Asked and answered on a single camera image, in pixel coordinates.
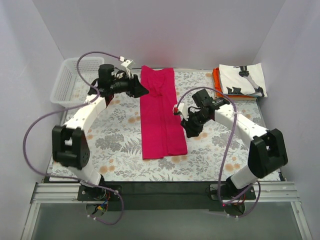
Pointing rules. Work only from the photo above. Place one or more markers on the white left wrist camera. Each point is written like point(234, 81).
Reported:
point(126, 64)

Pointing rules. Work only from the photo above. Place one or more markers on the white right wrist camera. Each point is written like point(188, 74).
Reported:
point(181, 110)

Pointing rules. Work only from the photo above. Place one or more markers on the white plastic basket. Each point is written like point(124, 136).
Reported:
point(69, 89)

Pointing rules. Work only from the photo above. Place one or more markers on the white printed folded t shirt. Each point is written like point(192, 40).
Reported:
point(245, 80)

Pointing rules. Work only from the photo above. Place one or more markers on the magenta t shirt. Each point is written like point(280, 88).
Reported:
point(161, 132)

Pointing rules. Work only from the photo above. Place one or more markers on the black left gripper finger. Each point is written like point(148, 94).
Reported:
point(136, 82)
point(135, 91)

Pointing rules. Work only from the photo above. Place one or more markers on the aluminium frame rail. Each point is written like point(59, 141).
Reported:
point(271, 191)

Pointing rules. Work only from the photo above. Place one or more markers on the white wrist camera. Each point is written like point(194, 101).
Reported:
point(181, 110)
point(126, 64)

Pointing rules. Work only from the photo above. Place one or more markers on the floral table mat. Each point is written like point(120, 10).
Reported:
point(115, 144)

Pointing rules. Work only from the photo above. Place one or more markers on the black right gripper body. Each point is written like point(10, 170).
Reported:
point(191, 124)

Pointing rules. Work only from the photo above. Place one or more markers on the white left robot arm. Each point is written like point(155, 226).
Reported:
point(69, 143)

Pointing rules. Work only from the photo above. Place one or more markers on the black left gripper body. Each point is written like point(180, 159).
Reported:
point(134, 85)

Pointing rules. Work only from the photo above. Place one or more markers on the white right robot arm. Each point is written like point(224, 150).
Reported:
point(267, 150)

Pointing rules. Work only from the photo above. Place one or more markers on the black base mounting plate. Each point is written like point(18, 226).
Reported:
point(166, 195)

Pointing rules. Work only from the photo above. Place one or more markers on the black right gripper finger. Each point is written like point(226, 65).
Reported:
point(196, 129)
point(188, 130)

